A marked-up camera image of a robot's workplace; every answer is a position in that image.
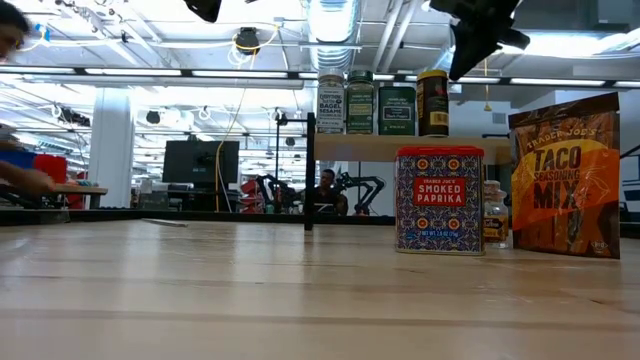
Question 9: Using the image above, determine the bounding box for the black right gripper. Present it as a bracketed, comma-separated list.
[429, 0, 531, 81]

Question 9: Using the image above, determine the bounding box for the dark jar yellow lid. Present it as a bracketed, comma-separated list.
[416, 69, 450, 138]

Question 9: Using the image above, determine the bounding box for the green black pepper tin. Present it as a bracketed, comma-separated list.
[377, 85, 417, 137]

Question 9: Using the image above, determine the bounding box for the oregano jar green lid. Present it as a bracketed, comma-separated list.
[345, 69, 376, 135]

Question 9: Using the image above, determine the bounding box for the bagel sesame seasoning jar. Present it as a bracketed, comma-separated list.
[316, 68, 346, 135]

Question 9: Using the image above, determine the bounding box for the orange taco seasoning packet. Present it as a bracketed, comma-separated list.
[508, 92, 621, 260]

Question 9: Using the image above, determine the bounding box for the smoked paprika tin red lid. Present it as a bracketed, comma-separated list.
[394, 145, 486, 257]

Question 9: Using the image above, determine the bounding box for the small glass saffron jar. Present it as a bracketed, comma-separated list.
[483, 179, 510, 250]

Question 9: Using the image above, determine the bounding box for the person's forearm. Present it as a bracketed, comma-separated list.
[0, 160, 57, 197]

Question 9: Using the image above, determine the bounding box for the wooden shelf board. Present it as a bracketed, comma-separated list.
[313, 133, 512, 165]

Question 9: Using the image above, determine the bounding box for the black ceiling dome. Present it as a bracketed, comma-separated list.
[234, 27, 261, 56]

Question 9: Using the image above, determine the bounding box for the overhead light bar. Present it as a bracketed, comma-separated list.
[0, 65, 640, 90]

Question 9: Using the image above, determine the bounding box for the black computer monitor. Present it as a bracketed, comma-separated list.
[162, 139, 241, 184]

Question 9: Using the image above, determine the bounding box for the white pillar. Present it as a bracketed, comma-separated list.
[92, 88, 136, 210]

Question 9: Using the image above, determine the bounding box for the wooden bench top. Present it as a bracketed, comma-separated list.
[52, 183, 109, 197]

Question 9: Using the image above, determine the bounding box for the thin silver metal rod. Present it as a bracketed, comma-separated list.
[141, 217, 189, 229]

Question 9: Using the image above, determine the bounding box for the red plastic bin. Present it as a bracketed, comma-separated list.
[33, 154, 68, 185]

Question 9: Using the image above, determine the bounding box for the person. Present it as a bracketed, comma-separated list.
[313, 168, 350, 216]

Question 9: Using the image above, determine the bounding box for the thin yellow hanging cord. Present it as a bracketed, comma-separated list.
[481, 57, 494, 112]

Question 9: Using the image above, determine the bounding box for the silver ventilation duct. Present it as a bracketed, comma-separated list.
[305, 0, 362, 72]

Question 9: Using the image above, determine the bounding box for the black shelf frame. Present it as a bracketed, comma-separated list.
[303, 112, 317, 232]

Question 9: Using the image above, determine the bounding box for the black aluminium table frame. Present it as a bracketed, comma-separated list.
[0, 207, 640, 239]

